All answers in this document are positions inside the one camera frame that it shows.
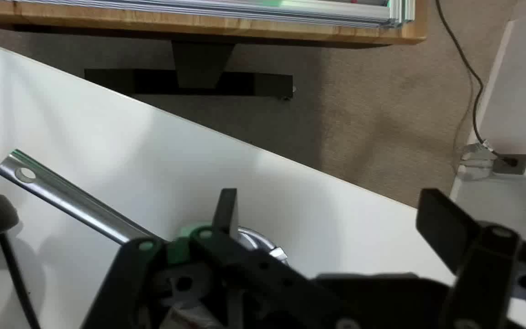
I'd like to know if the white wall outlet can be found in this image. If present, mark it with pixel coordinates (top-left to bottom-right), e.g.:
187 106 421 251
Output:
456 141 526 183

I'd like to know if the silver pot with handle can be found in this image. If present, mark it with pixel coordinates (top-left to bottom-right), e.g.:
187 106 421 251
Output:
0 148 288 265

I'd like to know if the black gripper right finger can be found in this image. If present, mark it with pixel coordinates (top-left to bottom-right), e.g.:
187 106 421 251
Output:
416 189 526 329

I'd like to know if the black desk leg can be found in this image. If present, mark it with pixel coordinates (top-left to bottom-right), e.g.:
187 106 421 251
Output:
81 41 295 103

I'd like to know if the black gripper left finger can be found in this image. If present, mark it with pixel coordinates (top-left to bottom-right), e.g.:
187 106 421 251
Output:
81 189 361 329

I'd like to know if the thin black floor cable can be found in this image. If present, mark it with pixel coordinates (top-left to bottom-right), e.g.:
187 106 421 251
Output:
434 0 491 148

